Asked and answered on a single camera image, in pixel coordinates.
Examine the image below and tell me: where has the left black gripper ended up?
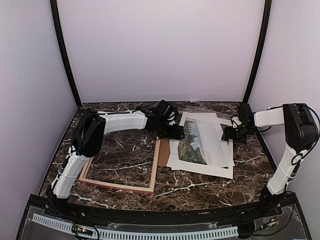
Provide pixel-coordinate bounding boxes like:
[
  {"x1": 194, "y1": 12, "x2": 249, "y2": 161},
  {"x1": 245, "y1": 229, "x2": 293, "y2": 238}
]
[{"x1": 156, "y1": 119, "x2": 185, "y2": 141}]

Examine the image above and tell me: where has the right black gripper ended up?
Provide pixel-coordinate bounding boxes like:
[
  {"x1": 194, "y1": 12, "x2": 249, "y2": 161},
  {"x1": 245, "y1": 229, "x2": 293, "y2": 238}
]
[{"x1": 221, "y1": 123, "x2": 255, "y2": 144}]

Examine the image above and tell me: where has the landscape photo print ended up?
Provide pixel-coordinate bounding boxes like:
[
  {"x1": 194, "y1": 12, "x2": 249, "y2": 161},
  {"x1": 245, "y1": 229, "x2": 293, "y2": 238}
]
[{"x1": 166, "y1": 111, "x2": 236, "y2": 169}]

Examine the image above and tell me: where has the white mat board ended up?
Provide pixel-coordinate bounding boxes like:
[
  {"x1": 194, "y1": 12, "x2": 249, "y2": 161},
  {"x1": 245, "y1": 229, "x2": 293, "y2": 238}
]
[{"x1": 171, "y1": 111, "x2": 235, "y2": 180}]

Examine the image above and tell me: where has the pink wooden picture frame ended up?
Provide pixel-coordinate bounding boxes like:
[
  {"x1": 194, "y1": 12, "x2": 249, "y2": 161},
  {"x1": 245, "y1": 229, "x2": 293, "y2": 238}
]
[{"x1": 78, "y1": 130, "x2": 160, "y2": 194}]

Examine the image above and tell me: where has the clear acrylic sheet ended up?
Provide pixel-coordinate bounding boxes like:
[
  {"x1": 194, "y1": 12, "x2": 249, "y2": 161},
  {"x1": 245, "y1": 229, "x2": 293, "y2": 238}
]
[{"x1": 183, "y1": 105, "x2": 237, "y2": 120}]

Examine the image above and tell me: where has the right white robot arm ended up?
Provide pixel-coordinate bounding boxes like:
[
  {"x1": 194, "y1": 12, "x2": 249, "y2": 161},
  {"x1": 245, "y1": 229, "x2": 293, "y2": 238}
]
[{"x1": 221, "y1": 103, "x2": 320, "y2": 217}]

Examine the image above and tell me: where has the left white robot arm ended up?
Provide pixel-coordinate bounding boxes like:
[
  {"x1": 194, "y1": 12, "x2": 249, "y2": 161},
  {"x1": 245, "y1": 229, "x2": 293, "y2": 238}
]
[{"x1": 47, "y1": 100, "x2": 185, "y2": 218}]

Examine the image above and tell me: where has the brown cardboard backing board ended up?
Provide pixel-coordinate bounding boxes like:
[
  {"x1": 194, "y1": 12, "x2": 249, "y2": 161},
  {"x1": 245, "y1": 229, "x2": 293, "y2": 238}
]
[{"x1": 155, "y1": 138, "x2": 171, "y2": 167}]

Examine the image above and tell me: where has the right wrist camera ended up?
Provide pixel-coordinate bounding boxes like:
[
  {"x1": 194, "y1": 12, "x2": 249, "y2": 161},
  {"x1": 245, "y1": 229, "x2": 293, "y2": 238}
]
[{"x1": 230, "y1": 103, "x2": 255, "y2": 130}]

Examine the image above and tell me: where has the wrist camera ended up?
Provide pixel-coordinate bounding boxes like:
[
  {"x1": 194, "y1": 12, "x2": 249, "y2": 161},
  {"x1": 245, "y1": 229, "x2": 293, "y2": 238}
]
[
  {"x1": 230, "y1": 103, "x2": 255, "y2": 130},
  {"x1": 155, "y1": 100, "x2": 179, "y2": 123}
]

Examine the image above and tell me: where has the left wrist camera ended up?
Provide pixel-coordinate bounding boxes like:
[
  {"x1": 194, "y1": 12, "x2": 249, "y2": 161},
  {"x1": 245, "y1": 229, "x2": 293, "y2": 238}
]
[{"x1": 155, "y1": 100, "x2": 179, "y2": 123}]

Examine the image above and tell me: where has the black front rail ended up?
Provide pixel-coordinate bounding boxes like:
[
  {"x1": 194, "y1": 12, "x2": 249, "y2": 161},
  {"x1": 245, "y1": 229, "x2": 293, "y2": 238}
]
[{"x1": 27, "y1": 193, "x2": 297, "y2": 226}]

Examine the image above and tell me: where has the right black corner post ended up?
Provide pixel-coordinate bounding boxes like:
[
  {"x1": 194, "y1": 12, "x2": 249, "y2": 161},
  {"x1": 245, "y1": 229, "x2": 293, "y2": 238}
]
[{"x1": 242, "y1": 0, "x2": 272, "y2": 104}]

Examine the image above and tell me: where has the black corner post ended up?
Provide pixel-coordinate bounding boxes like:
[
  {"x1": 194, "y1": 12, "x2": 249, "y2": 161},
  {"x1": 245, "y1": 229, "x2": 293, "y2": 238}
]
[
  {"x1": 49, "y1": 0, "x2": 82, "y2": 108},
  {"x1": 242, "y1": 0, "x2": 272, "y2": 104}
]

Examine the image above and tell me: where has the white slotted cable duct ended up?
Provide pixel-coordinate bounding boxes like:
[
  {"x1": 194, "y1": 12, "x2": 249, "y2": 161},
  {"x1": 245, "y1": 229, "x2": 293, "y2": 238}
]
[{"x1": 31, "y1": 213, "x2": 239, "y2": 240}]

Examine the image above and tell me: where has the left black corner post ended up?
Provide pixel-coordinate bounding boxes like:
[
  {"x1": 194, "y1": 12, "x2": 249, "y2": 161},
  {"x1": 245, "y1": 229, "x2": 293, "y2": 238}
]
[{"x1": 49, "y1": 0, "x2": 82, "y2": 108}]

